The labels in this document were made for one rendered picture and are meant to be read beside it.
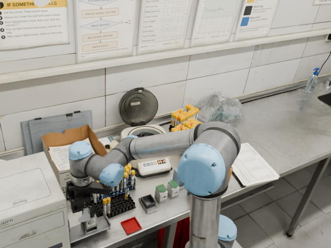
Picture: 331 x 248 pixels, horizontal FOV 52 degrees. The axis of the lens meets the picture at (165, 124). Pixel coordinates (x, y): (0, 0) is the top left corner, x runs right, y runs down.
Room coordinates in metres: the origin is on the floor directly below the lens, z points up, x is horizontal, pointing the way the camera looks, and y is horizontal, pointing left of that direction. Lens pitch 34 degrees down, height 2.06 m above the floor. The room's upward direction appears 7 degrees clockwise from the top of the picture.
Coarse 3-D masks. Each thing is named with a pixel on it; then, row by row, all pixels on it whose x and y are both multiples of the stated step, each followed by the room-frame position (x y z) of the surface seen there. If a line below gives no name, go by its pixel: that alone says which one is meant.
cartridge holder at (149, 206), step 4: (144, 196) 1.08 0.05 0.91; (148, 196) 1.09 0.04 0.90; (152, 196) 1.08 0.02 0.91; (140, 200) 1.07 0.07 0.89; (144, 200) 1.07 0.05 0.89; (148, 200) 1.08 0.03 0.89; (152, 200) 1.07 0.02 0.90; (144, 204) 1.04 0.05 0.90; (148, 204) 1.03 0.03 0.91; (152, 204) 1.04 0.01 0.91; (144, 208) 1.03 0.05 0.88; (148, 208) 1.03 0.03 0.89; (152, 208) 1.03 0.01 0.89; (156, 208) 1.04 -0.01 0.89; (148, 212) 1.01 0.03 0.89
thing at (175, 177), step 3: (177, 168) 1.22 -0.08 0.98; (174, 171) 1.21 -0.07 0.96; (174, 174) 1.21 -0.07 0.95; (177, 174) 1.19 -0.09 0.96; (174, 177) 1.21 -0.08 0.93; (177, 177) 1.19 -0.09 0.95; (171, 180) 1.23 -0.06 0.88; (177, 180) 1.19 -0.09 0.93; (180, 183) 1.20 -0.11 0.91; (180, 186) 1.19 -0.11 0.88; (183, 186) 1.20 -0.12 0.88; (180, 189) 1.18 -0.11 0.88
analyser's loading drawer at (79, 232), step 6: (102, 216) 0.93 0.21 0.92; (96, 222) 0.90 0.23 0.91; (102, 222) 0.90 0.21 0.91; (108, 222) 0.89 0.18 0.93; (72, 228) 0.86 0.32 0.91; (78, 228) 0.86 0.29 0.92; (84, 228) 0.84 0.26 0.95; (90, 228) 0.87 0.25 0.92; (96, 228) 0.86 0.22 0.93; (102, 228) 0.87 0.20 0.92; (72, 234) 0.83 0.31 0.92; (78, 234) 0.83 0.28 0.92; (84, 234) 0.84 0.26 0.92; (90, 234) 0.84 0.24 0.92; (72, 240) 0.80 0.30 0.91
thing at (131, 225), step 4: (124, 220) 0.95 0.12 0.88; (128, 220) 0.96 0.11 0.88; (132, 220) 0.96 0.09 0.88; (136, 220) 0.96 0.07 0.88; (124, 224) 0.94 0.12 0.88; (128, 224) 0.94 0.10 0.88; (132, 224) 0.94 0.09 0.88; (136, 224) 0.94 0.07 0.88; (124, 228) 0.91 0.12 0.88; (128, 228) 0.92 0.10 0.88; (132, 228) 0.92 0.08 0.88; (136, 228) 0.92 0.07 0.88; (140, 228) 0.92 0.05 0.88; (128, 232) 0.90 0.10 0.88; (132, 232) 0.90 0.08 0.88
